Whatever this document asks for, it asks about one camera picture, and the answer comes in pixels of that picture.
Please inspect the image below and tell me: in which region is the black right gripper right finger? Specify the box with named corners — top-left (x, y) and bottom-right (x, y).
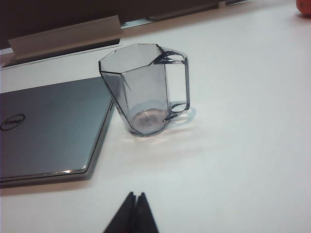
top-left (136, 191), bottom-right (160, 233)

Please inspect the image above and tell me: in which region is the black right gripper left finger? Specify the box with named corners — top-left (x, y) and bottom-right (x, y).
top-left (103, 191), bottom-right (138, 233)

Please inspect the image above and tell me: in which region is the transparent grey faceted cup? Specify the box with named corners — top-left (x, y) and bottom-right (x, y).
top-left (98, 43), bottom-right (190, 137)

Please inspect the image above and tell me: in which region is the silver closed Dell laptop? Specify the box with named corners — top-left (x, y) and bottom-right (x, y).
top-left (0, 76), bottom-right (115, 189)

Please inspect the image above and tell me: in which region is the orange round object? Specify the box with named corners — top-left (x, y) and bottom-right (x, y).
top-left (295, 0), bottom-right (311, 12)

